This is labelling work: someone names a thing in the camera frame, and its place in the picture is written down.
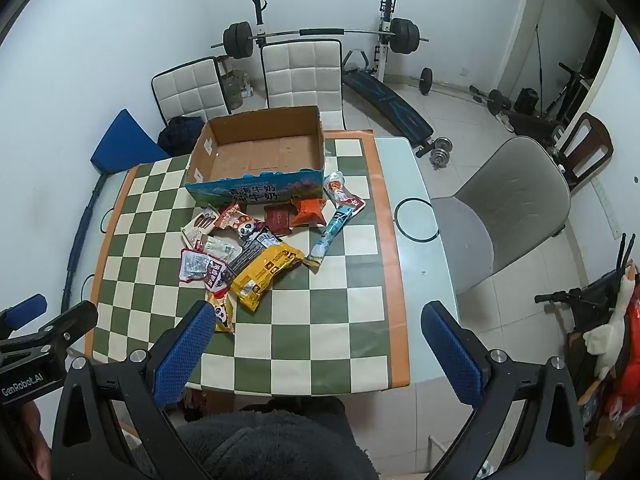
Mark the dark red snack packet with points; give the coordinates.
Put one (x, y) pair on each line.
(277, 220)

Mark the dark blue clothing bundle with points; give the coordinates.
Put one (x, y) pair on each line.
(180, 135)

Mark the small chrome dumbbell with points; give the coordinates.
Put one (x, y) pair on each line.
(441, 151)

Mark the black spring bar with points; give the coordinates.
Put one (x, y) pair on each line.
(82, 230)

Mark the black exercise machine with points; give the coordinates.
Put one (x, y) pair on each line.
(545, 115)

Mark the green white checkered mat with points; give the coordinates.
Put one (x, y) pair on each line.
(325, 340)

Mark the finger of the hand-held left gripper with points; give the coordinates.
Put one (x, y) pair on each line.
(70, 321)
(25, 310)

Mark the yellow panda snack packet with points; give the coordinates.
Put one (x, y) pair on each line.
(222, 312)

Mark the white barbell rack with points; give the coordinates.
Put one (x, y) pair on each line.
(384, 55)

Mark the red white snack packet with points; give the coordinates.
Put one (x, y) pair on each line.
(194, 265)

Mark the red black snack packet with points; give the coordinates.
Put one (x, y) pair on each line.
(217, 277)

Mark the blue cushion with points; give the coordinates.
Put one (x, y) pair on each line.
(125, 145)

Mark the black barbell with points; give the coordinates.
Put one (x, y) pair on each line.
(239, 40)

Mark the light blue long packet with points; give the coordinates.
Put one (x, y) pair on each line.
(327, 237)

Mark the red bag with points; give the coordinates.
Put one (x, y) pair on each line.
(631, 375)

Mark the red brown snack packet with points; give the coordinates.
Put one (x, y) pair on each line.
(227, 212)

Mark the person's left forearm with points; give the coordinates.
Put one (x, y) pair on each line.
(27, 435)

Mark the grey upholstered chair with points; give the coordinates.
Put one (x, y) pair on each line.
(500, 200)

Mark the black sit-up bench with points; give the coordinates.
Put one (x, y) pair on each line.
(395, 110)

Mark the clear water jug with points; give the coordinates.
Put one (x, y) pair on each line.
(235, 86)

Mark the white panda snack packet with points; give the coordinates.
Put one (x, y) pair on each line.
(246, 228)

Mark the cardboard box with blue print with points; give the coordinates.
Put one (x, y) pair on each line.
(260, 152)

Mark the black router antennas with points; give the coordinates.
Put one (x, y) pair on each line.
(627, 252)

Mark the orange snack packet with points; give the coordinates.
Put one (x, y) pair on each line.
(307, 212)

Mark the black plate dumbbell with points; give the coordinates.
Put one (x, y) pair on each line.
(495, 101)
(425, 81)

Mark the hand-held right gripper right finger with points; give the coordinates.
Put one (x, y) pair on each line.
(450, 355)

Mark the brown wooden chair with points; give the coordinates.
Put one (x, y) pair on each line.
(600, 132)

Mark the white plush goose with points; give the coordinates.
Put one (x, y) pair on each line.
(610, 332)

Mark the person's dark fleece clothing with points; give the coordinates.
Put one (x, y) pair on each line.
(270, 442)

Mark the white packet with brown sticks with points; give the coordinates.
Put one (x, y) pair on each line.
(197, 225)

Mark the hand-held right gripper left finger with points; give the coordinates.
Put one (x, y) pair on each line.
(186, 355)

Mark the white padded chair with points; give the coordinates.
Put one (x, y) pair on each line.
(300, 75)
(190, 90)

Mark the white pouch with red label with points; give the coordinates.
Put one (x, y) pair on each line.
(340, 192)

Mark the clear white snack packet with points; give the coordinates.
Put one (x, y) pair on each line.
(220, 249)

